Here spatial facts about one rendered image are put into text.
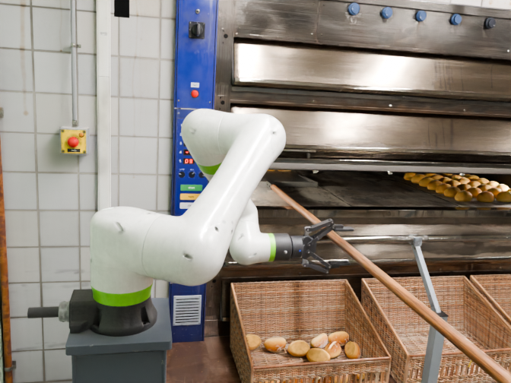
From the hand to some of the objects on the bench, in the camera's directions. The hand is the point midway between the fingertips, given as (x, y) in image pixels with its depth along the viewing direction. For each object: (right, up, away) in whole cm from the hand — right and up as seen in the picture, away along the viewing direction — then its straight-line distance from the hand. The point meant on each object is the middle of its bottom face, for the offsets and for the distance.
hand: (346, 245), depth 167 cm
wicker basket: (+105, -55, +66) cm, 136 cm away
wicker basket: (-12, -54, +40) cm, 68 cm away
